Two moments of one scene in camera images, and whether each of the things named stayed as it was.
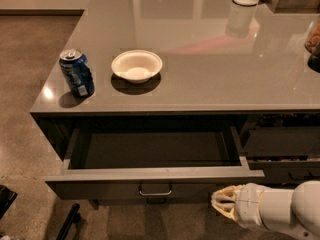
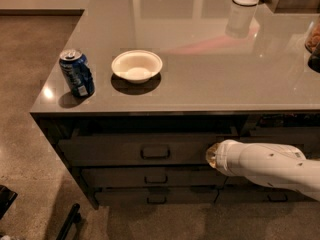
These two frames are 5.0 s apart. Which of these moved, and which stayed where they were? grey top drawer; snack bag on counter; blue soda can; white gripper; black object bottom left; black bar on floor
Moved: white gripper; grey top drawer
Stayed: snack bag on counter; blue soda can; black bar on floor; black object bottom left
